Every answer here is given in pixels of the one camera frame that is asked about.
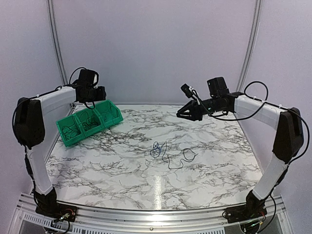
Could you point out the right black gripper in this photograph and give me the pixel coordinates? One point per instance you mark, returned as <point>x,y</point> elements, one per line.
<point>193,106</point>

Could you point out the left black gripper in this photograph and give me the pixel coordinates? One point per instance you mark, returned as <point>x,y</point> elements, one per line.
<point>101,94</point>

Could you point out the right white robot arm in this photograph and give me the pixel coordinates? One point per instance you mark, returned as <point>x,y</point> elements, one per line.
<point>282,130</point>

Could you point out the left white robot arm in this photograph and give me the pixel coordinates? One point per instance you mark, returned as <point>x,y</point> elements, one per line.
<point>29,129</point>

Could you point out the right green bin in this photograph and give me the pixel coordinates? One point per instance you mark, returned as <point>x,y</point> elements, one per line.
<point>108,113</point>

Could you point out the green bin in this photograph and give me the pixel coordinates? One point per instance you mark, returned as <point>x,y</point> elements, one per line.
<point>70,130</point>
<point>108,113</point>
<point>89,121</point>

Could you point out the middle green bin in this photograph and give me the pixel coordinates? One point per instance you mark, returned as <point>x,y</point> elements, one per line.
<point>89,121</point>

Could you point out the left green bin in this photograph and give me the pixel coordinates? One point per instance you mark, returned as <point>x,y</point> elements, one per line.
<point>70,130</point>

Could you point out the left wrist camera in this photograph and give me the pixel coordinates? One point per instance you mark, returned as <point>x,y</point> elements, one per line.
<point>95,79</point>

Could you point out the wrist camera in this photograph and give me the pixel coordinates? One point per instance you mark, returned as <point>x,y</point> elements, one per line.
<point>95,79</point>
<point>188,91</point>

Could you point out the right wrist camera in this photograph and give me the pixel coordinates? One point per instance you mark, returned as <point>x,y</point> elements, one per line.
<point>188,91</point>

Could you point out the left corner aluminium post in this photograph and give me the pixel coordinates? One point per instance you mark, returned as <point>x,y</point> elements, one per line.
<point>55,39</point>

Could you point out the corner aluminium post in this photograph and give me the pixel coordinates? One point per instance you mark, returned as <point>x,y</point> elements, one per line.
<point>55,39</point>
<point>251,45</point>

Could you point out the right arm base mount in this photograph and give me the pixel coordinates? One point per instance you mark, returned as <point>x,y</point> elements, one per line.
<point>253,208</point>

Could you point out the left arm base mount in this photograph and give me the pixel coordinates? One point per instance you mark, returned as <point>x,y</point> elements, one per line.
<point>47,205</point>

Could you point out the right corner aluminium post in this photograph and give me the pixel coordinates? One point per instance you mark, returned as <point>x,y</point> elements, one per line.
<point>251,45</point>

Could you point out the aluminium front rail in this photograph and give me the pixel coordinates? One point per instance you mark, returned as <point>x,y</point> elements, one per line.
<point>96,220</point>

